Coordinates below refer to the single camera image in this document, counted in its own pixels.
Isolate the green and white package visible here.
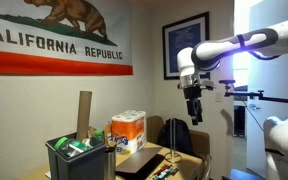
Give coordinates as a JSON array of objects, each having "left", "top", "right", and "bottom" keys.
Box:
[{"left": 68, "top": 139, "right": 94, "bottom": 155}]

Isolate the black flat mat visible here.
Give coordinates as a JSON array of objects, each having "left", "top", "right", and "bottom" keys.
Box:
[{"left": 117, "top": 153, "right": 167, "bottom": 180}]

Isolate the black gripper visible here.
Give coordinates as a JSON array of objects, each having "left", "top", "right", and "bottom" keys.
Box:
[{"left": 182, "top": 85, "right": 204, "bottom": 127}]

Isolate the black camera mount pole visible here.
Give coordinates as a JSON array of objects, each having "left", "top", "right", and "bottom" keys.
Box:
[{"left": 218, "top": 79, "right": 288, "bottom": 105}]

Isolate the black backpack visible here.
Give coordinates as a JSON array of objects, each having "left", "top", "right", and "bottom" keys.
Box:
[{"left": 156, "top": 117, "right": 195, "bottom": 156}]

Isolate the dark grey plastic bin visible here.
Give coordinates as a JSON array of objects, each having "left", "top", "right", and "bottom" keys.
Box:
[{"left": 45, "top": 132, "right": 107, "bottom": 180}]

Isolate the metal paper towel stand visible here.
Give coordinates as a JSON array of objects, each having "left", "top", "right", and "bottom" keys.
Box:
[{"left": 164, "top": 117, "right": 183, "bottom": 164}]

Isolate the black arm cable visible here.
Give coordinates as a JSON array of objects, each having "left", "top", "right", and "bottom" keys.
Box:
[{"left": 236, "top": 33, "right": 281, "bottom": 61}]

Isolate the brown cardboard tube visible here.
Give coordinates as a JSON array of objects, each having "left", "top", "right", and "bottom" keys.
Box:
[{"left": 75, "top": 90, "right": 93, "bottom": 143}]

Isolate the black framed picture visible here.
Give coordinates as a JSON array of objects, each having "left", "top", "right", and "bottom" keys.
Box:
[{"left": 161, "top": 11, "right": 211, "bottom": 81}]

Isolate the colourful marker pack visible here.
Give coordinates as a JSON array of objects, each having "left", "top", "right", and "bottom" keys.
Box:
[{"left": 151, "top": 162, "right": 180, "bottom": 180}]

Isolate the green tape roll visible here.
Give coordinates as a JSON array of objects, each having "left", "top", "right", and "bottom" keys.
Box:
[{"left": 54, "top": 136, "right": 69, "bottom": 150}]

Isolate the brown armchair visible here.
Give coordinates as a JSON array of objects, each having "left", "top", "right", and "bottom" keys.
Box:
[{"left": 146, "top": 115, "right": 213, "bottom": 180}]

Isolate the grey laptop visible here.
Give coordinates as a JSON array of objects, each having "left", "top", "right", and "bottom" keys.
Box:
[{"left": 115, "top": 146, "right": 164, "bottom": 175}]

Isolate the metal door handle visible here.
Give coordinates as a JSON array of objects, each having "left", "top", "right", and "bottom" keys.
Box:
[{"left": 248, "top": 102, "right": 261, "bottom": 111}]

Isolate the white door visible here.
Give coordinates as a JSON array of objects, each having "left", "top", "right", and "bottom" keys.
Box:
[{"left": 246, "top": 0, "right": 288, "bottom": 178}]

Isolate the paper towel multipack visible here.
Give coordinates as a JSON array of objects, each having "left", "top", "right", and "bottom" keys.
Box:
[{"left": 110, "top": 109, "right": 148, "bottom": 156}]

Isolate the California Republic flag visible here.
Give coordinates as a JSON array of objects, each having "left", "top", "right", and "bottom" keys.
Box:
[{"left": 0, "top": 0, "right": 134, "bottom": 76}]

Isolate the green bottle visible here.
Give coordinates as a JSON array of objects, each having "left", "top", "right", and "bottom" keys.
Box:
[{"left": 92, "top": 128, "right": 105, "bottom": 143}]

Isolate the steel tumbler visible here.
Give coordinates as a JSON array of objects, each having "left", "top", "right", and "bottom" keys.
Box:
[{"left": 103, "top": 146, "right": 118, "bottom": 180}]

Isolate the white light switch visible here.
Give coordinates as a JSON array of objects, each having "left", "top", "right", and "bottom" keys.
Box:
[{"left": 215, "top": 91, "right": 225, "bottom": 103}]

